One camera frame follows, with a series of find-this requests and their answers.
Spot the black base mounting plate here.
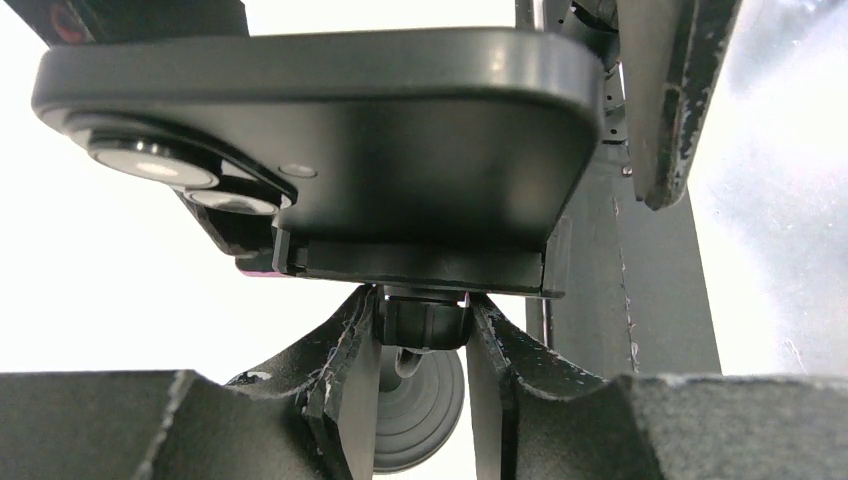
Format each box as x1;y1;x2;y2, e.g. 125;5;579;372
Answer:
526;145;721;377

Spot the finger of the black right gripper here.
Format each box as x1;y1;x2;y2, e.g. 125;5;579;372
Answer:
6;0;249;46
617;0;741;211

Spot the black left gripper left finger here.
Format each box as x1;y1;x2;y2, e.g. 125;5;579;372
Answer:
1;285;380;479

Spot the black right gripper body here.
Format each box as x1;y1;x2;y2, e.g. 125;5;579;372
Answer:
513;0;630;178

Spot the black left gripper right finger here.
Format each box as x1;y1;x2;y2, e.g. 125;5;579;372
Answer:
466;294;847;479

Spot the black phone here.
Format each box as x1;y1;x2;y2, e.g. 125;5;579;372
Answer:
32;28;604;249

